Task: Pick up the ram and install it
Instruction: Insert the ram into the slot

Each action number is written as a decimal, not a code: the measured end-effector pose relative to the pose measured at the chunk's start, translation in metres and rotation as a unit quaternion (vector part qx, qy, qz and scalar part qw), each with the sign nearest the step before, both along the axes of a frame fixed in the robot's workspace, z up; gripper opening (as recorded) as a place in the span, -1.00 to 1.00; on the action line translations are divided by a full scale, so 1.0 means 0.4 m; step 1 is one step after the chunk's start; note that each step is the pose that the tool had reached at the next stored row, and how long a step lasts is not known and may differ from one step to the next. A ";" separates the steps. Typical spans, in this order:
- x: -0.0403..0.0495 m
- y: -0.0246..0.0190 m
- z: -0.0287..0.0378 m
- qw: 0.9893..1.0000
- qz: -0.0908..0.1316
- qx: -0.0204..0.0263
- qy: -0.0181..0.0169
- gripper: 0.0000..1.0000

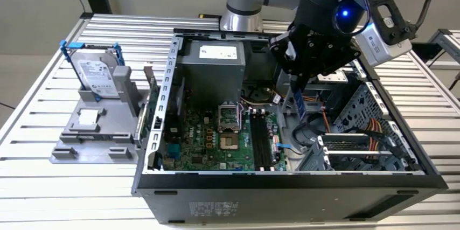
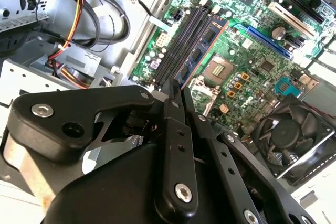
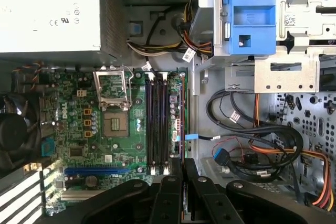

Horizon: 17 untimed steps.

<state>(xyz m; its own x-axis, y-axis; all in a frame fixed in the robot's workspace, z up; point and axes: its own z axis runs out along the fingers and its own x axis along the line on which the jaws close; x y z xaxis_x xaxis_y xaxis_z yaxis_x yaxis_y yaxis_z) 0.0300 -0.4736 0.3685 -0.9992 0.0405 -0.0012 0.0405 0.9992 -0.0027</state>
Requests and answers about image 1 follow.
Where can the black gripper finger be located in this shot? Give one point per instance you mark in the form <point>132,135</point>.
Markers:
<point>344,57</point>
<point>284,52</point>

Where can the hard disk in blue carrier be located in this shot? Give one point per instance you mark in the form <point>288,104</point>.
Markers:
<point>95,73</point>

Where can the green motherboard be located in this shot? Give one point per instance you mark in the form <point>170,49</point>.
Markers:
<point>202,157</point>

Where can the metal disk bay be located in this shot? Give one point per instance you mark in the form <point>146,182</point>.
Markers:
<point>344,139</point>

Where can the CPU socket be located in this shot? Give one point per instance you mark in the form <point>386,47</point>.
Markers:
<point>230,141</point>

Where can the grey parts rack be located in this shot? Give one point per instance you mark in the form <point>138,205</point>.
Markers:
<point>108,122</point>

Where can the green graphics card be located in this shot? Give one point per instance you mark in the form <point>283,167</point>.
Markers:
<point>154,95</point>

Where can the silver CPU chip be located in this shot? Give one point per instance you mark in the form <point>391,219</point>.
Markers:
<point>88,118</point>

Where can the aluminium slat side table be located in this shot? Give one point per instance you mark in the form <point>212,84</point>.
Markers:
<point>446,38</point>

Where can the grey power supply unit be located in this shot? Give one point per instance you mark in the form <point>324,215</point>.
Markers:
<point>212,79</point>

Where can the black cooler fan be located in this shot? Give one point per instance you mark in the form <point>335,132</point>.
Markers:
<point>262,94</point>

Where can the thin locking lever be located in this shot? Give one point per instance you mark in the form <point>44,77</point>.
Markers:
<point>239,119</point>

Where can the black open PC case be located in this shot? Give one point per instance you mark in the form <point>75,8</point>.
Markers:
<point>251,203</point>

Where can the blue expansion slot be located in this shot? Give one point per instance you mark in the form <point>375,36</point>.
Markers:
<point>174,151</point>

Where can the black RAM slot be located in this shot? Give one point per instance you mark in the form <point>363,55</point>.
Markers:
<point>258,143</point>

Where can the dark RAM stick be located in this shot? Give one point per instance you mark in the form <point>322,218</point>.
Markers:
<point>100,134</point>
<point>302,106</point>

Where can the metal drive cage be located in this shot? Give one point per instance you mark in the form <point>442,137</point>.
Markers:
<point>284,90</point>

